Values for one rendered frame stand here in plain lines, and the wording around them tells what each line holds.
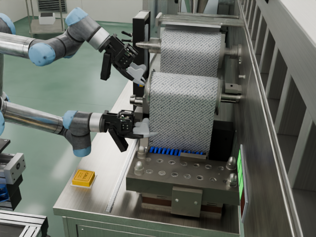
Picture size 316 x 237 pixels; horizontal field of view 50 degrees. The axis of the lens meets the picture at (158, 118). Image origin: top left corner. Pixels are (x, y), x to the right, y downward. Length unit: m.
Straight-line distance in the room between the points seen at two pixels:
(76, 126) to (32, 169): 1.71
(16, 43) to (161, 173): 0.68
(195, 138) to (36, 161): 2.02
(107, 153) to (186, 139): 0.40
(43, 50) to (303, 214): 0.94
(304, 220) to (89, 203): 0.92
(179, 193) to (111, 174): 0.35
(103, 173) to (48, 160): 1.70
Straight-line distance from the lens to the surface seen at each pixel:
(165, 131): 1.28
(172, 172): 1.21
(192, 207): 1.20
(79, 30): 1.25
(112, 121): 1.29
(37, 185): 2.83
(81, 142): 1.36
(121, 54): 1.23
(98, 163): 1.47
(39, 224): 2.21
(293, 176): 0.53
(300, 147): 0.51
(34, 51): 1.21
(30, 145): 3.31
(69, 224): 1.33
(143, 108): 1.33
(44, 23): 6.20
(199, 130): 1.26
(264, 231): 0.66
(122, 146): 1.33
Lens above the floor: 1.79
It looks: 30 degrees down
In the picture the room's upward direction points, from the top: 2 degrees clockwise
